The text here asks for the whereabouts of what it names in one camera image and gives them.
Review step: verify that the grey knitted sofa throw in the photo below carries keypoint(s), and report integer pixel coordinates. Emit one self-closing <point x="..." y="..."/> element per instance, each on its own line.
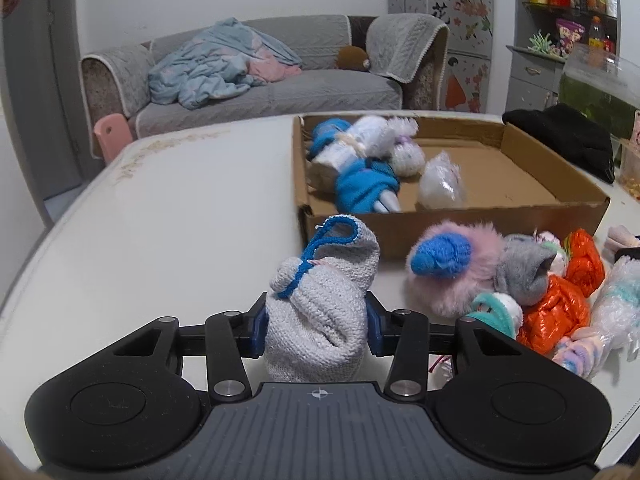
<point x="405" y="45"/>

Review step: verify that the black knit beanie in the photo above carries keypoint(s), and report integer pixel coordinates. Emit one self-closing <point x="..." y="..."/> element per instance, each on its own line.
<point x="565" y="135"/>

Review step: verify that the fridge with flower stickers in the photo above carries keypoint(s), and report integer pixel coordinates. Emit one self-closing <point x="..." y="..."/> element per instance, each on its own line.
<point x="465" y="35"/>

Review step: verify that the grey sock roll blue patch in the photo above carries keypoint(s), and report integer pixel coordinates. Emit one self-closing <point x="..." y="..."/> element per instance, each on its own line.
<point x="525" y="270"/>

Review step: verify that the pale patterned sock roll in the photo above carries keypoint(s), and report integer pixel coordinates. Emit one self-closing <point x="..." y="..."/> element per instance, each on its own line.
<point x="320" y="176"/>

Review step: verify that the light blue blanket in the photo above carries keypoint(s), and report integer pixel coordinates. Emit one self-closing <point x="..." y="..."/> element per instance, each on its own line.
<point x="200" y="70"/>

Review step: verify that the clear snack container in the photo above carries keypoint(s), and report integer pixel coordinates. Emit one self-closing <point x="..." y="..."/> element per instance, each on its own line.
<point x="630" y="167"/>

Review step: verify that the brown cardboard box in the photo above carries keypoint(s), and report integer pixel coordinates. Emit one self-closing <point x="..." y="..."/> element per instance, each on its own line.
<point x="500" y="180"/>

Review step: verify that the pink printed packet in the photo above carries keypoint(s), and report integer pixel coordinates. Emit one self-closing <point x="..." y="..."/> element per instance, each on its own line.
<point x="636" y="132"/>

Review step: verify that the white pink patterned sock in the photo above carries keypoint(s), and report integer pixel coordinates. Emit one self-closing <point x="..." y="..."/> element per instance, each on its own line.
<point x="552" y="245"/>

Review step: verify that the grey shelf cabinet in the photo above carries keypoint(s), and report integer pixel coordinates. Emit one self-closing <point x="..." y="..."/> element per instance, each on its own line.
<point x="530" y="75"/>

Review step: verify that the purple snack bag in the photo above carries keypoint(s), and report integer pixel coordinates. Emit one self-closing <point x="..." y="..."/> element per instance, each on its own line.
<point x="570" y="37"/>

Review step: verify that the white fluffy sock purple spots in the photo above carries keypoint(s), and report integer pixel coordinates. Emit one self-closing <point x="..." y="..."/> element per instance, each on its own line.
<point x="407" y="157"/>

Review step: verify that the glass fish tank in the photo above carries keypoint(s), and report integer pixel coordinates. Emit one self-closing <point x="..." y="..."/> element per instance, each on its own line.
<point x="600" y="100"/>

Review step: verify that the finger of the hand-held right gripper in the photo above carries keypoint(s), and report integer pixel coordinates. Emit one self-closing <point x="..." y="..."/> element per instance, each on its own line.
<point x="631" y="254"/>

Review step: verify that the orange drink bottle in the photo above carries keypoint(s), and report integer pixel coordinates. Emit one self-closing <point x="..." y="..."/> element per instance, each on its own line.
<point x="595" y="35"/>

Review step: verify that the pink cloth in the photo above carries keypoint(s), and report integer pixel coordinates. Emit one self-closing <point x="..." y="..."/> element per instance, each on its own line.
<point x="270" y="67"/>

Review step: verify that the white teal fluffy sock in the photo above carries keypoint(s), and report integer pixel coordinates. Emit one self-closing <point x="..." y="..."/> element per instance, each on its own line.
<point x="500" y="310"/>

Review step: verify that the pale pink sock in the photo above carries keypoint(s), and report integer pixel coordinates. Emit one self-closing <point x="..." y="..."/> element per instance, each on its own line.
<point x="617" y="237"/>

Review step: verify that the pink fluffy sock roll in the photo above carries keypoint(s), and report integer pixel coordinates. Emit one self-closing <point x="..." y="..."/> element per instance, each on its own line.
<point x="475" y="272"/>

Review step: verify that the green plant ornament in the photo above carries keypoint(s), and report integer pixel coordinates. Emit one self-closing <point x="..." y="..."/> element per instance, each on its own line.
<point x="542" y="42"/>

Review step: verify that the grey sofa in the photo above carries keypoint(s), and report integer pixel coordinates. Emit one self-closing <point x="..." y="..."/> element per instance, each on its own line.
<point x="325" y="90"/>

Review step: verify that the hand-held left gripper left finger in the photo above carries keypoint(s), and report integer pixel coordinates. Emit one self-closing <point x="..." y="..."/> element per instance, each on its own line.
<point x="256" y="332"/>

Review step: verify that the white knitted sock blue trim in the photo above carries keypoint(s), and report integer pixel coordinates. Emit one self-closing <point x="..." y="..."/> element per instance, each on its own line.
<point x="320" y="320"/>

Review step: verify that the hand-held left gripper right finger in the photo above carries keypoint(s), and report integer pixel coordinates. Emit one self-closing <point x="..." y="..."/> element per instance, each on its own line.
<point x="372" y="327"/>

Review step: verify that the orange foil packet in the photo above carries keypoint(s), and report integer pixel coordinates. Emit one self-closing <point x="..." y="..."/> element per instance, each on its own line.
<point x="585" y="260"/>
<point x="555" y="310"/>

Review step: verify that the brown plush toy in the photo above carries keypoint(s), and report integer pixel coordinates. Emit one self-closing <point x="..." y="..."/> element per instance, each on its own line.
<point x="352" y="57"/>

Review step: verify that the grey door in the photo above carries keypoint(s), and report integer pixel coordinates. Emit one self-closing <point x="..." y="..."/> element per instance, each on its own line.
<point x="30" y="110"/>

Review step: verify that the white sock roll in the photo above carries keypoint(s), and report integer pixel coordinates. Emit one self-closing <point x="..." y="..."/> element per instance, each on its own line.
<point x="360" y="140"/>

